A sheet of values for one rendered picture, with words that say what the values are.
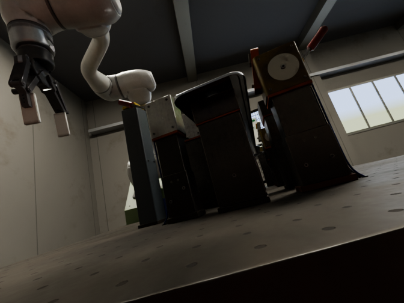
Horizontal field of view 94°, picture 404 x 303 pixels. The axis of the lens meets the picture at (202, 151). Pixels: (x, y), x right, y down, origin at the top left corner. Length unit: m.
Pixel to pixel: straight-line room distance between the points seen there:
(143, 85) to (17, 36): 0.60
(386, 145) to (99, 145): 5.86
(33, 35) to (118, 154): 3.76
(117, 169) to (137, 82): 3.27
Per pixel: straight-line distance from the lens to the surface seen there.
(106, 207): 4.32
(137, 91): 1.15
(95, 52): 0.88
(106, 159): 4.43
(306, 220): 0.21
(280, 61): 0.56
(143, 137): 0.74
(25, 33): 0.69
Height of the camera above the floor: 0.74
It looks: 14 degrees up
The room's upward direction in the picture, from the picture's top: 15 degrees counter-clockwise
